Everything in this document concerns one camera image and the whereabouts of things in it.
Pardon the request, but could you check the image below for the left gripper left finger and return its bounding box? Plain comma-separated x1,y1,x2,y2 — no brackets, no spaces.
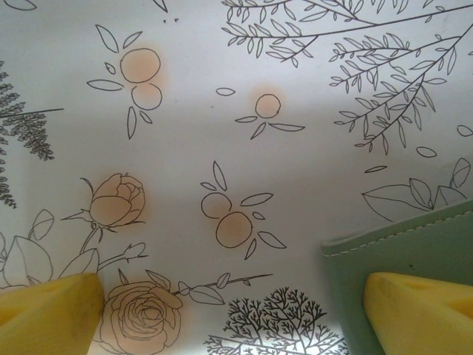
0,272,104,355

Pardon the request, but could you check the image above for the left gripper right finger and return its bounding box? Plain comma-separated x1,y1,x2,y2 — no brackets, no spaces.
364,271,473,355

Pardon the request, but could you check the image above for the green card holder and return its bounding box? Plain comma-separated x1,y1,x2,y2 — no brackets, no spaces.
320,199,473,355

